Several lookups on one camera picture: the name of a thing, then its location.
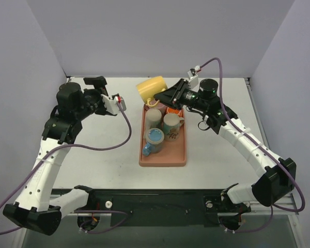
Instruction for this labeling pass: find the orange ceramic mug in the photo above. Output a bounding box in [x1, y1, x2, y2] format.
[166, 107, 183, 117]

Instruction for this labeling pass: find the yellow ceramic mug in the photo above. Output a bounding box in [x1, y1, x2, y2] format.
[136, 76, 167, 106]

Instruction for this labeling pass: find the shell pattern teal mug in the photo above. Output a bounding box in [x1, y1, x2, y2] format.
[162, 113, 184, 142]

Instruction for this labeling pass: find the cream dragon pattern mug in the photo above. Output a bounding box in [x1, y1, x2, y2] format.
[145, 108, 162, 130]

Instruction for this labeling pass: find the blue glazed mug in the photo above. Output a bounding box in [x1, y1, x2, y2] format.
[142, 128, 164, 157]

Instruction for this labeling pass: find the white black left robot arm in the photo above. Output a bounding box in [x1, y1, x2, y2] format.
[3, 76, 108, 236]

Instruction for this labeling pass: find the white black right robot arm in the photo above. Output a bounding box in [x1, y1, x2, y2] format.
[154, 79, 297, 211]

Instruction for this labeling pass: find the pink ghost pattern mug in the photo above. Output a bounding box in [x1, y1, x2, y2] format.
[144, 100, 166, 111]

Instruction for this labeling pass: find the salmon pink plastic tray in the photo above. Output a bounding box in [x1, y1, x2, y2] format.
[138, 107, 187, 167]

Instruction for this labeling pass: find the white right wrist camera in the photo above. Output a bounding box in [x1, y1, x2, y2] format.
[188, 65, 202, 89]

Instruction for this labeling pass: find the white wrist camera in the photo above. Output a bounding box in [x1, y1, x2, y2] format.
[188, 65, 202, 89]
[101, 94, 127, 116]

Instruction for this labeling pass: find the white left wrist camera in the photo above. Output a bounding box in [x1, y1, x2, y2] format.
[101, 94, 127, 116]

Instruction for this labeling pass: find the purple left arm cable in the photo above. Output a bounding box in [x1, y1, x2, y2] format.
[0, 103, 132, 235]

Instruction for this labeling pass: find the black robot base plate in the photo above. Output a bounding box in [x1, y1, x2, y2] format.
[76, 189, 251, 231]

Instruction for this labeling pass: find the aluminium table frame rail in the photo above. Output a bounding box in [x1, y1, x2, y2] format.
[244, 77, 299, 214]

